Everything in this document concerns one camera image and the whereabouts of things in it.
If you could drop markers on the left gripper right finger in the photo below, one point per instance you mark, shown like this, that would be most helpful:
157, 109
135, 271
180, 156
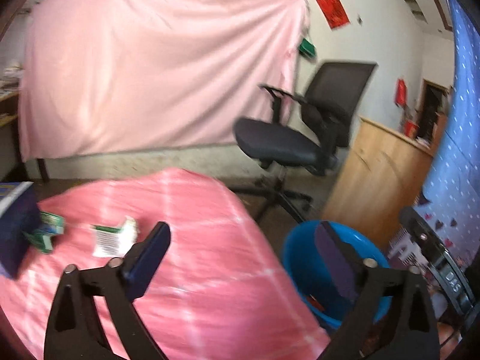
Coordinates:
410, 330

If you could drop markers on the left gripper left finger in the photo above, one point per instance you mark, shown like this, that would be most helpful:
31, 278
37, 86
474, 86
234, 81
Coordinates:
74, 329

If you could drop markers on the green small box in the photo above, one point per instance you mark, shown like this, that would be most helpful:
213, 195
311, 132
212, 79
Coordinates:
41, 237

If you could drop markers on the wooden shelf desk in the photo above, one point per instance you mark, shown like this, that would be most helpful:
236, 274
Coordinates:
9, 133

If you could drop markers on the black office chair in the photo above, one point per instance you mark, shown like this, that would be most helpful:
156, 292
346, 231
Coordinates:
327, 109

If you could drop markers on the blue plastic bucket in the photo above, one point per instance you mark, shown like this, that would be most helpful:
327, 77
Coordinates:
311, 277

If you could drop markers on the blue cardboard box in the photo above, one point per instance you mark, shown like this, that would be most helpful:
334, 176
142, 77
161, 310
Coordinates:
19, 215

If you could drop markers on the stack of papers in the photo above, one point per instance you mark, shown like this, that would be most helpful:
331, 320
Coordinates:
11, 77

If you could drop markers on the pink plaid bed cover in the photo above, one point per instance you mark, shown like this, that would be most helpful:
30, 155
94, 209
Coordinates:
219, 293

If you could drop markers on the wooden cabinet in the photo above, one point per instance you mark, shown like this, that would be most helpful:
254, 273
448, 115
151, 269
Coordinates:
383, 172

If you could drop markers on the red diamond wall sticker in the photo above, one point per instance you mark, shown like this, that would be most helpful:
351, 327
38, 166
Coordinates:
334, 13

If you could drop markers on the blue polka dot curtain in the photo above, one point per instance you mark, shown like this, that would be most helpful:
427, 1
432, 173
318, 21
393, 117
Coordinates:
449, 198

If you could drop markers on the green hanging pouch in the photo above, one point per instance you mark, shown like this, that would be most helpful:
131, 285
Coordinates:
307, 49

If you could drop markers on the white green paper wrapper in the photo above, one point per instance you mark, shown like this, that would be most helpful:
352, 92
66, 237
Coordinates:
115, 242

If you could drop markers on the pink hanging sheet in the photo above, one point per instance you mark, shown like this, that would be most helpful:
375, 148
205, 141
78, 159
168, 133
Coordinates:
108, 76

